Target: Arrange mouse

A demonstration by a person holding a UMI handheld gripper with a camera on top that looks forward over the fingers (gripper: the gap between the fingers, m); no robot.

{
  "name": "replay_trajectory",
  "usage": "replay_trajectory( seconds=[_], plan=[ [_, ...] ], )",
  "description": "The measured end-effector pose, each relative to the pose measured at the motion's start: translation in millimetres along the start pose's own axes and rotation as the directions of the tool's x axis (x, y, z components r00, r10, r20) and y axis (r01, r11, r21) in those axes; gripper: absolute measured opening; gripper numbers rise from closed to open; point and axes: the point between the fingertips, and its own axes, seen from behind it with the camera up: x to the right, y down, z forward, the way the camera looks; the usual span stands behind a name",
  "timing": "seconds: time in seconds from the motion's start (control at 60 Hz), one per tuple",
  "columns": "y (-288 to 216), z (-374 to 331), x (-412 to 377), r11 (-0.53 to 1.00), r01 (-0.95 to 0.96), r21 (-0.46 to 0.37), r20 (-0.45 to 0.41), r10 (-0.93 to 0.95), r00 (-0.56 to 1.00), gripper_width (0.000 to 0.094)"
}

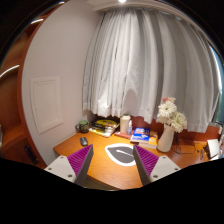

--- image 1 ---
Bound white curtain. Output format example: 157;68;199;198
83;8;219;132

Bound yellow black snack package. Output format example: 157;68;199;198
89;119;119;138

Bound grey computer mouse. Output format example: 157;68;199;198
80;137;88;146

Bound wooden shelf unit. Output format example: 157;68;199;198
0;9;52;168

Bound dark green mug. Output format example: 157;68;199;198
75;120;89;133

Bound white box device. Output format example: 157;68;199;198
207;139;219;159

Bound small plastic bottle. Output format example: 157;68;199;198
127;120;132;135

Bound white ceramic vase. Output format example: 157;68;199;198
157;125;175;152

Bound grey leaf-shaped mouse pad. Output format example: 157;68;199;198
105;143;136;167

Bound blue book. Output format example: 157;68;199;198
131;127;150;143

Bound white cylindrical container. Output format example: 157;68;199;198
120;114;131;133

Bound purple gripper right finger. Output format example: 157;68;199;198
133;145;180;186

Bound white wall panel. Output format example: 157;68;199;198
30;76;63;134

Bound white artificial flowers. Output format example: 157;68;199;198
157;97;187;133

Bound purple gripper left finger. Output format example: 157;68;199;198
45;145;93;186

